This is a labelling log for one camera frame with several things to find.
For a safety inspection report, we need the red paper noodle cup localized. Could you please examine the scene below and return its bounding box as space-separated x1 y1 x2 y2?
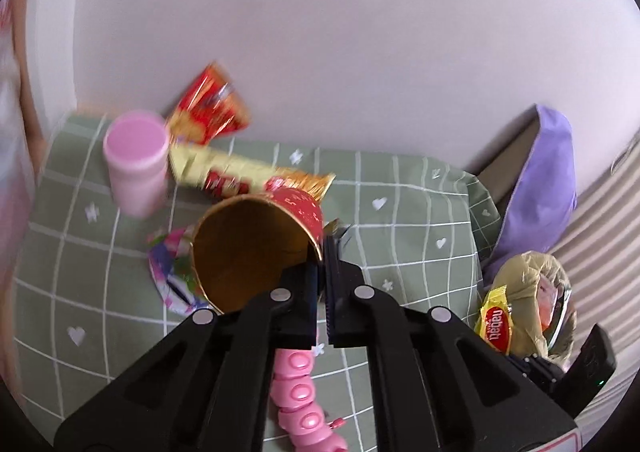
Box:
191 189 323 314

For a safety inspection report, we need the yellow nabati wafer packet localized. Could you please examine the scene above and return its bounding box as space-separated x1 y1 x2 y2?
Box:
474 286 512 356

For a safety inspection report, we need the pink caterpillar toy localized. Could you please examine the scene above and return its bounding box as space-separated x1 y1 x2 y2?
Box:
269 349 348 452

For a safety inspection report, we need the colourful cup lid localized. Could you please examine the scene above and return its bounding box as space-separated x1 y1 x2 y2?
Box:
148 225 210 316

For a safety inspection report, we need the striped beige curtain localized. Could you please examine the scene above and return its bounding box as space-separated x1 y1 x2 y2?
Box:
553 138 640 443

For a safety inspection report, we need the green grid bed sheet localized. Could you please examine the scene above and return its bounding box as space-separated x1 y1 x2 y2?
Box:
12 114 501 452

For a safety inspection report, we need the yellow red snack bag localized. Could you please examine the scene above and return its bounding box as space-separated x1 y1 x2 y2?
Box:
169 144 335 203

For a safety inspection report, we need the pink plastic cup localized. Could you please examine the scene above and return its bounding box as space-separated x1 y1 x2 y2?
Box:
103 110 169 219

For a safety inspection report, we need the red foil snack bag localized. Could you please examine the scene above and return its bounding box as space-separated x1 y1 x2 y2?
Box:
166 63 250 145

